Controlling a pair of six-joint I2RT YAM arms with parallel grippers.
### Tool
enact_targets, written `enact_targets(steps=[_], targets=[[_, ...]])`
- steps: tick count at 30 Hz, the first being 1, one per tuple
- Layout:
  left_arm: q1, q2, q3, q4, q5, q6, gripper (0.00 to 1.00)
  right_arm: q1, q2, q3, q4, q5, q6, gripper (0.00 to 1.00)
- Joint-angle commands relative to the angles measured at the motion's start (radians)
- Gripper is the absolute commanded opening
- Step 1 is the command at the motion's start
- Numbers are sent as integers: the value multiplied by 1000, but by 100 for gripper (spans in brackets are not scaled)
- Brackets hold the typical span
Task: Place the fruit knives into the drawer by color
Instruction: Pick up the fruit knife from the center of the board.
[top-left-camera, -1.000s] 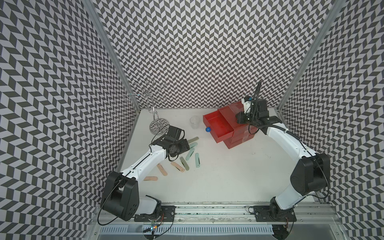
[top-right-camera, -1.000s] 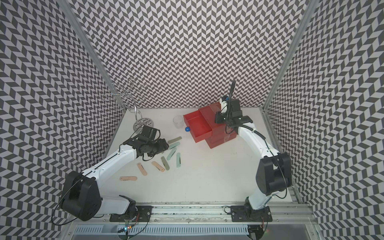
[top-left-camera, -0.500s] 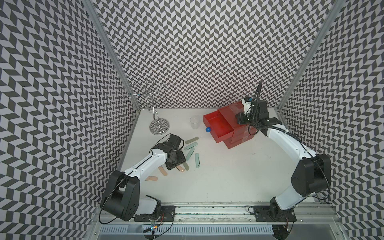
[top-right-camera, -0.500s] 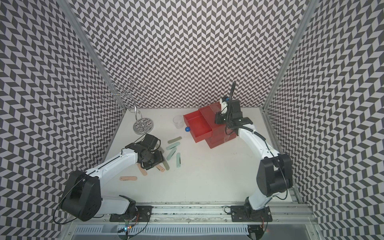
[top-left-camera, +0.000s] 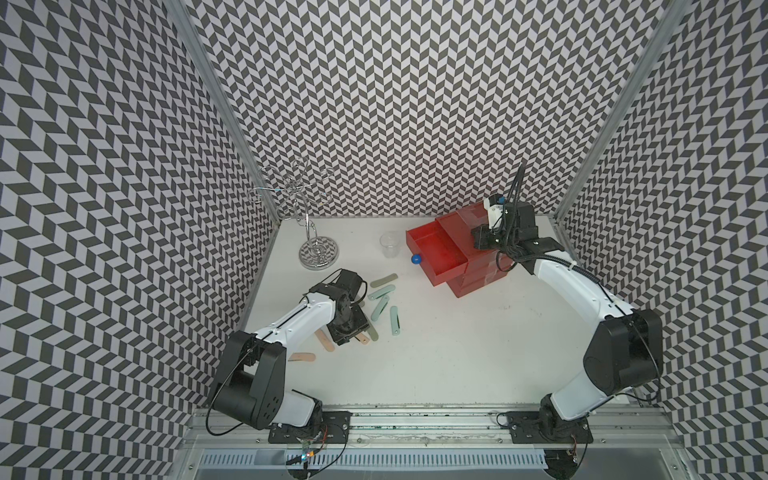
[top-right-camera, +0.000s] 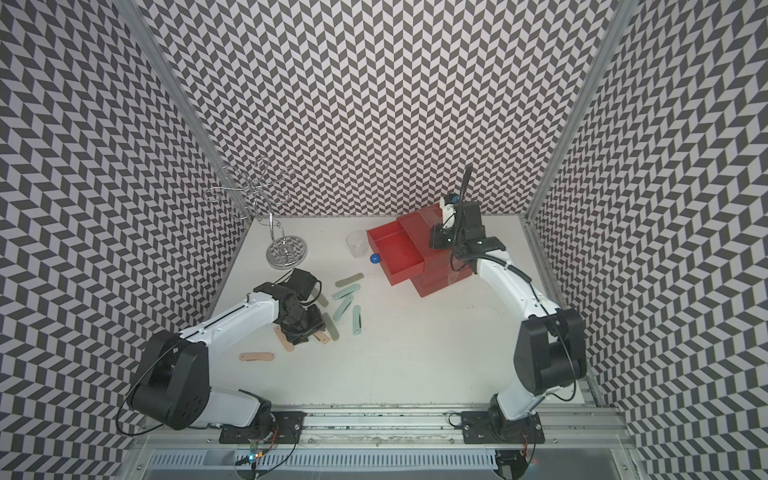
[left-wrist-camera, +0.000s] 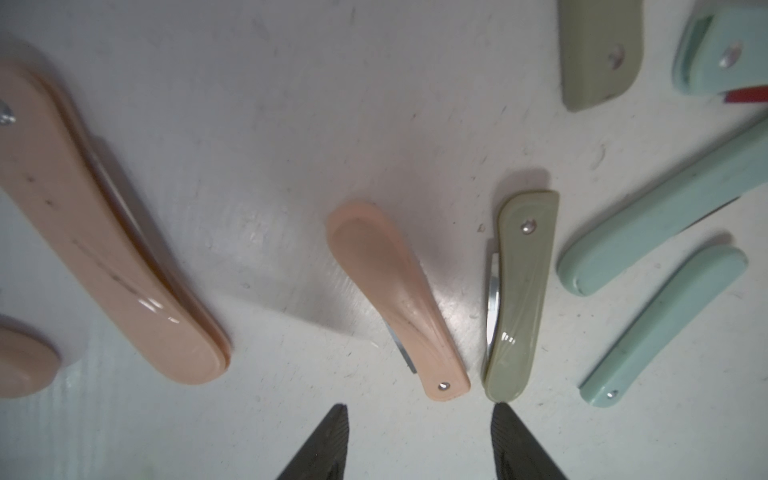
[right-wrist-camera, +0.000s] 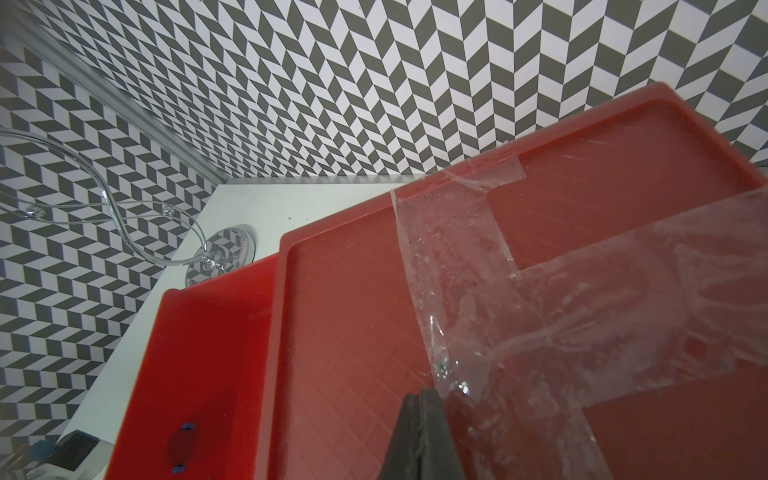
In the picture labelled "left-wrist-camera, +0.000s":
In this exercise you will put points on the mint knife upper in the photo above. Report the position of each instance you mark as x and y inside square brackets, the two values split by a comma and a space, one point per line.
[723, 51]

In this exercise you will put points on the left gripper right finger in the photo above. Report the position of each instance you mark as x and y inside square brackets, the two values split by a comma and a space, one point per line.
[517, 453]

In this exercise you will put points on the olive knife left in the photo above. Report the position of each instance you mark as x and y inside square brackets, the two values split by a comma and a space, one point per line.
[601, 50]

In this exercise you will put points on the mint knife right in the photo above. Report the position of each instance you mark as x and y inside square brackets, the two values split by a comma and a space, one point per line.
[692, 287]

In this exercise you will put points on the olive knife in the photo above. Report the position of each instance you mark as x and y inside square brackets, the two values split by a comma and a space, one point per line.
[518, 277]
[601, 50]

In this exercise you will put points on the olive knife lower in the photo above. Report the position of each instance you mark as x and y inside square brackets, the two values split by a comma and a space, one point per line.
[518, 277]

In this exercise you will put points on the mint knife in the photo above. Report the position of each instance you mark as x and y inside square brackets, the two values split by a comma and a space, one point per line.
[721, 176]
[723, 51]
[692, 287]

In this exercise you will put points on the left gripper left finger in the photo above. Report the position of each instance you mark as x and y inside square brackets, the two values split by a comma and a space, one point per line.
[323, 455]

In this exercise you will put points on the mint knife middle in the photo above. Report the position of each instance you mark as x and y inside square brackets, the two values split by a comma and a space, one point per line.
[721, 176]

